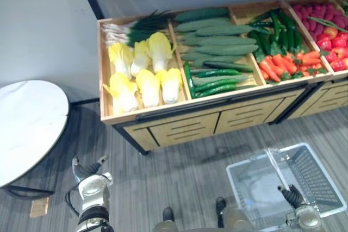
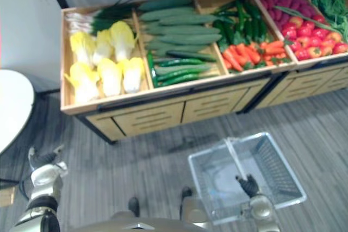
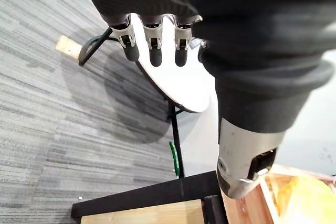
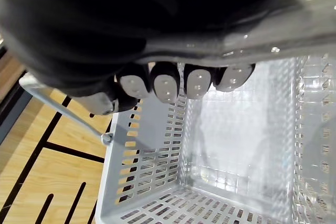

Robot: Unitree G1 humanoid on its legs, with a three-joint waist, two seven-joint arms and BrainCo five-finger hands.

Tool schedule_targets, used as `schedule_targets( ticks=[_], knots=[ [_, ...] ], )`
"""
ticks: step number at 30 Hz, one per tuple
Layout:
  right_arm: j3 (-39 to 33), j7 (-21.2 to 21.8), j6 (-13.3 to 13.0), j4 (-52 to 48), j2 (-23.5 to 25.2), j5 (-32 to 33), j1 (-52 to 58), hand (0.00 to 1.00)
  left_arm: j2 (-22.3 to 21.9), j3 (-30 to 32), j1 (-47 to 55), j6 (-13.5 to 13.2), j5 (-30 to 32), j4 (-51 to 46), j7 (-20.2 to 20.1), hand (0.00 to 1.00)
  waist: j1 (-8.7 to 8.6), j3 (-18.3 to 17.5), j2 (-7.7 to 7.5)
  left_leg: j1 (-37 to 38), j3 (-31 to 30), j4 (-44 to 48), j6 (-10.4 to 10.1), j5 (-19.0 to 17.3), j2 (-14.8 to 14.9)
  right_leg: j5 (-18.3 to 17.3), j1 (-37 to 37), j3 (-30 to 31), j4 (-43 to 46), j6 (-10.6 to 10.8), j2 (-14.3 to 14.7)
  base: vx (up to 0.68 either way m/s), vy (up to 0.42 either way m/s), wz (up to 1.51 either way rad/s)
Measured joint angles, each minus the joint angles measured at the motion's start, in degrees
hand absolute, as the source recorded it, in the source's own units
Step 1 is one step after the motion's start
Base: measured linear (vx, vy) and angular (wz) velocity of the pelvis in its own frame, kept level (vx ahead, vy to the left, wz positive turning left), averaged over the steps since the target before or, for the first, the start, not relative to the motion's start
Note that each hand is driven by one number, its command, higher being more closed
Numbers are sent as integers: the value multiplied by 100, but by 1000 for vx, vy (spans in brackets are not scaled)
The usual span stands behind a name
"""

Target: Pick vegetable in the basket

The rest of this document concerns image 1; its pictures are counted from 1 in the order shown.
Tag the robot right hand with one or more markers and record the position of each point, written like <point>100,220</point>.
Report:
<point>292,197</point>

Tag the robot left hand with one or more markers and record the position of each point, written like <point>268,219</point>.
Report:
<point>88,171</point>

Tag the clear plastic shopping basket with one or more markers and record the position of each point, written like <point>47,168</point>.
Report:
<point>255,185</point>

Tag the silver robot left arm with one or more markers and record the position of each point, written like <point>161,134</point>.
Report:
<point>93,196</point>

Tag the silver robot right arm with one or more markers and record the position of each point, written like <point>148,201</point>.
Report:
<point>305,218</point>

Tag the small wooden block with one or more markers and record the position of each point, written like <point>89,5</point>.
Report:
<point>39,207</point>

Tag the robot right leg and foot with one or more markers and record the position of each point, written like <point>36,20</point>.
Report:
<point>231,218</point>

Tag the robot leg and foot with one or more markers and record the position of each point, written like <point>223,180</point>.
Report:
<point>168,219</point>
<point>231,218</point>

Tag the round white table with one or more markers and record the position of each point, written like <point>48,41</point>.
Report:
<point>30,128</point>

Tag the yellow napa cabbage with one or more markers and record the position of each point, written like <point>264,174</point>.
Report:
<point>148,88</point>
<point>160,51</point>
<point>123,93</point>
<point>121,59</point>
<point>140,58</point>
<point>170,85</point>

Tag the robot left leg and foot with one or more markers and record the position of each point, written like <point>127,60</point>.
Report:
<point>168,219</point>

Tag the wooden produce stand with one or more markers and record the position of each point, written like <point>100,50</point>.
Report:
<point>323,96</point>
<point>206,118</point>

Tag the orange carrot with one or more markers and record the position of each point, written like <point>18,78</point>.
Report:
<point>285,63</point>
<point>264,75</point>
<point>311,61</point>
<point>269,71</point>
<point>311,54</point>
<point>274,65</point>

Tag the glossy dark green cucumber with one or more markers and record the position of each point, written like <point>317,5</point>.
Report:
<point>189,80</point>
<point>216,90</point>
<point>231,66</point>
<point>217,73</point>
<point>217,84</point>

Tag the red apple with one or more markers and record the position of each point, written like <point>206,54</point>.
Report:
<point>343,36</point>
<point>330,32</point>
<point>324,42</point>
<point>340,52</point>
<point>338,65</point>
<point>330,56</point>
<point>338,42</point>

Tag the green onion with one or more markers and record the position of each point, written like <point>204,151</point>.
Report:
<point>141,21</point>
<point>136,37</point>
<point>138,29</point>

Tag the long green chili pepper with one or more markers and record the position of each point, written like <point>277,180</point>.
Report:
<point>291,40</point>
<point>284,38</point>
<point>261,27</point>
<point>276,27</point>
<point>263,43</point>
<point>287,20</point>
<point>298,41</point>

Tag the magenta sweet potato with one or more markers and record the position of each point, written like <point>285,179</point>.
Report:
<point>322,10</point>
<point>298,10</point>
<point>312,27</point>
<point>338,20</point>

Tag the long green bean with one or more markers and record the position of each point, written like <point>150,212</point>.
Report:
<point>326,23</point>

